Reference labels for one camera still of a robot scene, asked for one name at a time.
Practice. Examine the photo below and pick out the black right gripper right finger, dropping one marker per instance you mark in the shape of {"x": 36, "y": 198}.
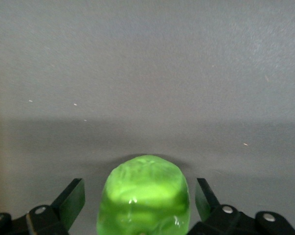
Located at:
{"x": 213, "y": 210}

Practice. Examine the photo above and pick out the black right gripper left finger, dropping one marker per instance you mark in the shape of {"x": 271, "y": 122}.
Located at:
{"x": 64, "y": 208}

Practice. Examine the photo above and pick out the green translucent plastic bottle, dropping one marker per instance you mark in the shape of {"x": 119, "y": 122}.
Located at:
{"x": 143, "y": 195}

